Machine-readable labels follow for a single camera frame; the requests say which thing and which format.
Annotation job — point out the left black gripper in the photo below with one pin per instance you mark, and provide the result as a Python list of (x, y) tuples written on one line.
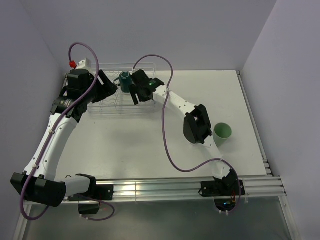
[(106, 89)]

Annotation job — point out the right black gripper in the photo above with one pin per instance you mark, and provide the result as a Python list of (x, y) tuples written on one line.
[(134, 91)]

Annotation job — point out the dark teal mug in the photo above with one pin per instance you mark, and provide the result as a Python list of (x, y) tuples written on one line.
[(124, 81)]

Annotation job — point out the light green plastic cup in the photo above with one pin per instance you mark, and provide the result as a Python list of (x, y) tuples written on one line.
[(221, 133)]

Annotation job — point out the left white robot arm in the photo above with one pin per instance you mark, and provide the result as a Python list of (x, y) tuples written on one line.
[(37, 183)]

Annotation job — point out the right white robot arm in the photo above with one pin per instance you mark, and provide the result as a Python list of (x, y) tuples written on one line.
[(196, 127)]

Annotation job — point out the clear acrylic dish rack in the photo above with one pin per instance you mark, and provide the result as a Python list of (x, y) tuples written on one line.
[(120, 103)]

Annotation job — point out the black box under left base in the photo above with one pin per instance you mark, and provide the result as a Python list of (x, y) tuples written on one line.
[(88, 209)]

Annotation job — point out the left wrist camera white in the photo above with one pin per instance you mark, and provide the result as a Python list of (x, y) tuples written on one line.
[(85, 64)]

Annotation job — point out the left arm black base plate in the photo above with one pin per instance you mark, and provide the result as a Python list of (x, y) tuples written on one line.
[(102, 192)]

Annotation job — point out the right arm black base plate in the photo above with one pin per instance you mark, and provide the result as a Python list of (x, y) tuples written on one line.
[(221, 188)]

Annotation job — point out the aluminium rail frame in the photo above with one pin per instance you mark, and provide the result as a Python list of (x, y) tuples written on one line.
[(155, 202)]

